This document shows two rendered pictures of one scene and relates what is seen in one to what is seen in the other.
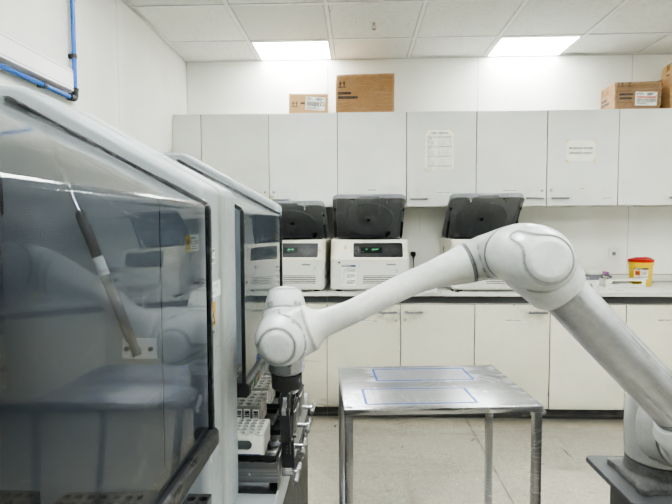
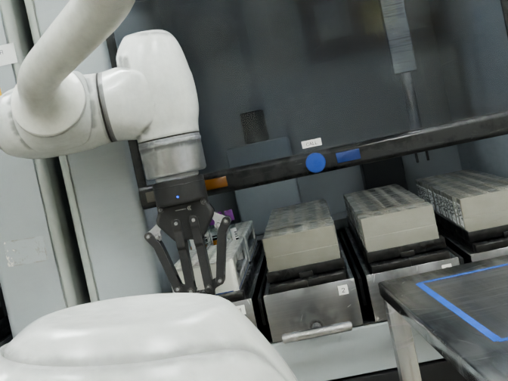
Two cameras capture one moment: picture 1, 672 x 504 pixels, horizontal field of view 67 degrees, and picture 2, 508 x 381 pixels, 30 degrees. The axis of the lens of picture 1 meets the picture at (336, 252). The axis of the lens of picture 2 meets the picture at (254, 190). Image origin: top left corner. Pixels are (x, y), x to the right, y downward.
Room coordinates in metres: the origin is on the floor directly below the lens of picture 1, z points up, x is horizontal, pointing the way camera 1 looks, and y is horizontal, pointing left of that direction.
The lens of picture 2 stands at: (1.36, -1.24, 1.03)
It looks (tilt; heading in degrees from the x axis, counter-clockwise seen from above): 3 degrees down; 91
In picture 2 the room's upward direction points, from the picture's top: 12 degrees counter-clockwise
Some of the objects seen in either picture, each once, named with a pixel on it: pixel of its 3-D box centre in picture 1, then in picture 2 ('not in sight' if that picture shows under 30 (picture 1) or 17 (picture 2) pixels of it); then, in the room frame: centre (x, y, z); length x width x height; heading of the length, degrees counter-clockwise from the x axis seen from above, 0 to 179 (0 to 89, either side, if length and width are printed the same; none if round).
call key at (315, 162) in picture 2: not in sight; (315, 162); (1.43, 0.19, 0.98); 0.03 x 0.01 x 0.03; 178
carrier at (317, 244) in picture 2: (259, 409); (301, 250); (1.39, 0.21, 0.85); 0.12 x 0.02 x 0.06; 178
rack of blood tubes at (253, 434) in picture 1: (208, 438); (212, 271); (1.24, 0.32, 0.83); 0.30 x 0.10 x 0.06; 88
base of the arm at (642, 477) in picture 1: (653, 464); not in sight; (1.31, -0.84, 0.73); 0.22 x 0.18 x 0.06; 178
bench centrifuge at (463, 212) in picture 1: (483, 240); not in sight; (3.78, -1.10, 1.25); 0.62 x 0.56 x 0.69; 177
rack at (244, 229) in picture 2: not in sight; (227, 247); (1.25, 0.63, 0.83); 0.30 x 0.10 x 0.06; 88
